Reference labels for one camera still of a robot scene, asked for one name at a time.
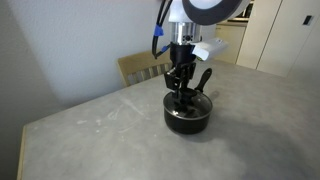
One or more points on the dark wall switch panel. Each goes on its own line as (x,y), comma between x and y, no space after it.
(307,20)

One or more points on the wooden chair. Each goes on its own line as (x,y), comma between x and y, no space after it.
(143,63)

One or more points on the cream kitchen counter cabinet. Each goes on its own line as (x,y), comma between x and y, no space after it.
(233,43)

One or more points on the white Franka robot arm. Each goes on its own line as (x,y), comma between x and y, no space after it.
(206,10)

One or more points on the glass lid with black knob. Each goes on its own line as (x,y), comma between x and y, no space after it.
(201,104)

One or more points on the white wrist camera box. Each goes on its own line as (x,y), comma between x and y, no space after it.
(210,48)

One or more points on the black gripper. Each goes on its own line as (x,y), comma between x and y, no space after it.
(181,55)

